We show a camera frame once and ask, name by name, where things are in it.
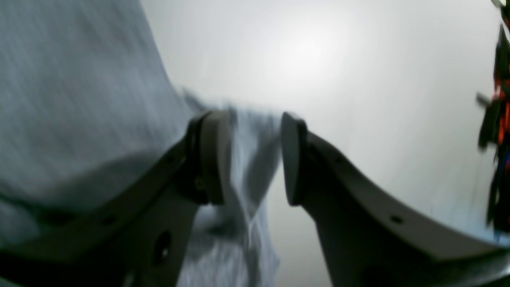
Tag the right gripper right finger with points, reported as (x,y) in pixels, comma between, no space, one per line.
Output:
(368,237)

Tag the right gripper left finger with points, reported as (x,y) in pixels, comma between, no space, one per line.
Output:
(139,238)

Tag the grey T-shirt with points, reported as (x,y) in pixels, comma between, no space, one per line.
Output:
(87,108)

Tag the colourful marker pens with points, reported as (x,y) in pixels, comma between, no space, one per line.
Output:
(495,130)

